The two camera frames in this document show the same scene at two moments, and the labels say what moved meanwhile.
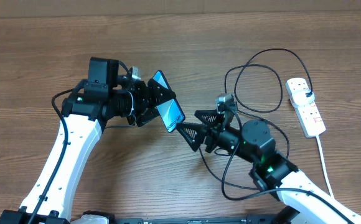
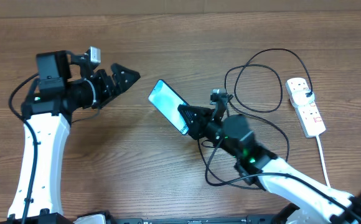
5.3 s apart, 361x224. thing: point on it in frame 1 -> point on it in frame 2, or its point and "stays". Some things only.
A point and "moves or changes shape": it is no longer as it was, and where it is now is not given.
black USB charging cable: (219, 180) -> (281, 87)
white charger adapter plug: (300, 98) stays
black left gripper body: (140, 99) -> (101, 87)
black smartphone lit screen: (170, 111) moves or changes shape
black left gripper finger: (158, 93) -> (123, 77)
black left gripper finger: (148, 115) -> (107, 100)
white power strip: (309, 118) stays
